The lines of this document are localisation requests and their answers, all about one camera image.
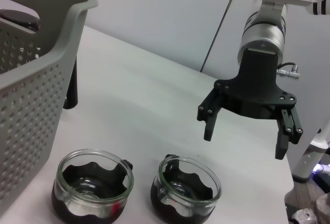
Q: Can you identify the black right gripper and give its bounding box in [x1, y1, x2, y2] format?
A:
[196, 47, 304, 161]

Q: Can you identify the glass teacup with black sleeve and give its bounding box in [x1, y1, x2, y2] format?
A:
[51, 148, 135, 224]
[150, 153, 223, 224]

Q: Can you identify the brown paper bag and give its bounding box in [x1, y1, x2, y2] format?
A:
[311, 192, 330, 219]

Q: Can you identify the white crumpled packaging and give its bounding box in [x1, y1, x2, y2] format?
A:
[290, 207, 318, 224]

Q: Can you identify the right gripper cable with plug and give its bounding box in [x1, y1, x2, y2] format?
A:
[275, 62, 303, 81]

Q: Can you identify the grey perforated storage bin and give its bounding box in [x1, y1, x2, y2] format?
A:
[0, 0, 99, 217]

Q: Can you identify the white machine stand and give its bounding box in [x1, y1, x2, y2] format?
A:
[291, 127, 330, 183]

